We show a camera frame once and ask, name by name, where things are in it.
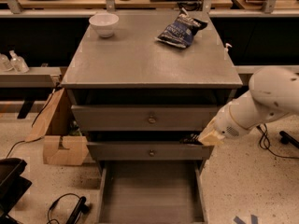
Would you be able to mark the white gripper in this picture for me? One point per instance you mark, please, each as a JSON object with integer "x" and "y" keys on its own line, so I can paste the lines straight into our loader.
{"x": 226, "y": 124}

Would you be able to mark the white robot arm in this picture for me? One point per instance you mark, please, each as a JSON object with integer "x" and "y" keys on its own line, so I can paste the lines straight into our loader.
{"x": 273, "y": 94}

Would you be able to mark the grey drawer cabinet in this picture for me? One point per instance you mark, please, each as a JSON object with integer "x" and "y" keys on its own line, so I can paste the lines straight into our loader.
{"x": 133, "y": 68}

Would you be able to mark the grey bottom drawer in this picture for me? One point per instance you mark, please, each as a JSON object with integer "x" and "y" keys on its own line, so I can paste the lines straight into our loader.
{"x": 151, "y": 192}

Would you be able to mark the grey drawer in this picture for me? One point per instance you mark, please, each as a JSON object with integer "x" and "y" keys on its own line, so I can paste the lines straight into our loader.
{"x": 151, "y": 192}
{"x": 147, "y": 151}
{"x": 171, "y": 118}

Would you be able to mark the grey top drawer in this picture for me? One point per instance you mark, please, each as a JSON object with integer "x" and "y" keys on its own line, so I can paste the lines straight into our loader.
{"x": 171, "y": 118}

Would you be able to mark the grey middle drawer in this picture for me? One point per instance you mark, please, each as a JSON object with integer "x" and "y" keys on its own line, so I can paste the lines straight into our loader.
{"x": 147, "y": 151}

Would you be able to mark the black caster leg right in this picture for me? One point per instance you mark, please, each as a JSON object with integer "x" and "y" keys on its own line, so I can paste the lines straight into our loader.
{"x": 286, "y": 139}

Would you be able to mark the small white pump bottle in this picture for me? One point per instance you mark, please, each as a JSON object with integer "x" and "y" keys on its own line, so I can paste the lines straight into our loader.
{"x": 226, "y": 50}

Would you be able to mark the blue chip bag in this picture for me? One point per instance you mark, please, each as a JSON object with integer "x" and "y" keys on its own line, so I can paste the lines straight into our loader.
{"x": 181, "y": 32}

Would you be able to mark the brown cardboard box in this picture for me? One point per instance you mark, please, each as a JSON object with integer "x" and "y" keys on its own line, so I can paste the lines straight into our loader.
{"x": 53, "y": 127}

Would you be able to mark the black chair base leg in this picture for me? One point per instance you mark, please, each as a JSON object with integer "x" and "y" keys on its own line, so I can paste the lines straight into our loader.
{"x": 80, "y": 208}

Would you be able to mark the white ceramic bowl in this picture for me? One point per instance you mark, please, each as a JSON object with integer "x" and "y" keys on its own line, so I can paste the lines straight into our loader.
{"x": 104, "y": 24}

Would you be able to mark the clear sanitizer bottle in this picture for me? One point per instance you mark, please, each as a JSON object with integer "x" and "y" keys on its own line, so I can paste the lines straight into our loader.
{"x": 5, "y": 64}
{"x": 18, "y": 63}

